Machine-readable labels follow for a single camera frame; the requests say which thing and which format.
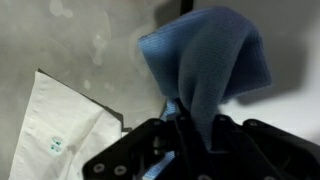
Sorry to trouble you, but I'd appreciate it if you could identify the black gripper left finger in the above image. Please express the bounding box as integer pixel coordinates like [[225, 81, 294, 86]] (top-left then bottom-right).
[[82, 99, 214, 180]]

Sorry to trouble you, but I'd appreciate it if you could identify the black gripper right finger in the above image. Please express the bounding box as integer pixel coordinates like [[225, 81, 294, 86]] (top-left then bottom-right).
[[209, 114, 320, 180]]

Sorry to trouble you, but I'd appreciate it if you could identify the blue towel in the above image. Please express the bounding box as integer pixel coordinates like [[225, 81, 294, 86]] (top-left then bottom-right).
[[137, 6, 273, 180]]

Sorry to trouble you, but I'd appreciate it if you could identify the black framed whiteboard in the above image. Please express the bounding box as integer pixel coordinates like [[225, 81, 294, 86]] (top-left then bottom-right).
[[179, 0, 320, 144]]

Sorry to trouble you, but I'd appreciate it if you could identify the white crumpled cloth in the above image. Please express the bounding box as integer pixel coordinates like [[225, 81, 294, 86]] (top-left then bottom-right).
[[8, 68, 125, 180]]

